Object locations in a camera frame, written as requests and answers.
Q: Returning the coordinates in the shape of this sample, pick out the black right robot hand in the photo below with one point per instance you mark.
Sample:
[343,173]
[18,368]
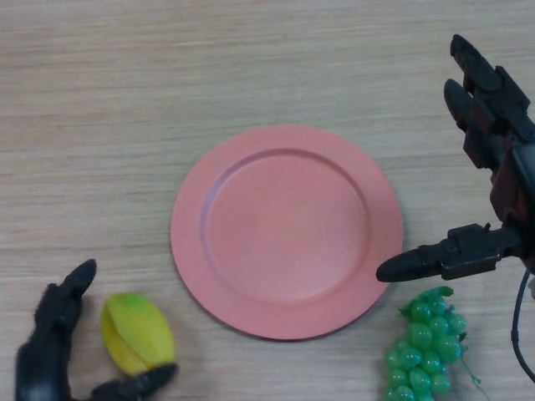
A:
[510,167]

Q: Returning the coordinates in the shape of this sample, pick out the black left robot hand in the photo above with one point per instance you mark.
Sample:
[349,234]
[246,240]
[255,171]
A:
[46,355]

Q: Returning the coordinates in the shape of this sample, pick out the yellow starfruit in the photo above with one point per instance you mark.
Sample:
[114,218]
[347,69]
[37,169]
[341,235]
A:
[138,330]

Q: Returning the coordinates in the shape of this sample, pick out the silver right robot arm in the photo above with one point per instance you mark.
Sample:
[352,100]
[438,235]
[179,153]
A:
[532,288]

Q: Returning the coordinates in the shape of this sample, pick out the pink round plate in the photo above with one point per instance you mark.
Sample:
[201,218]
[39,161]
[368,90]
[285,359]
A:
[288,234]

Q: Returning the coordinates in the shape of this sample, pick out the green grape bunch in net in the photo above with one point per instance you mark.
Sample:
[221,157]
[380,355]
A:
[422,338]

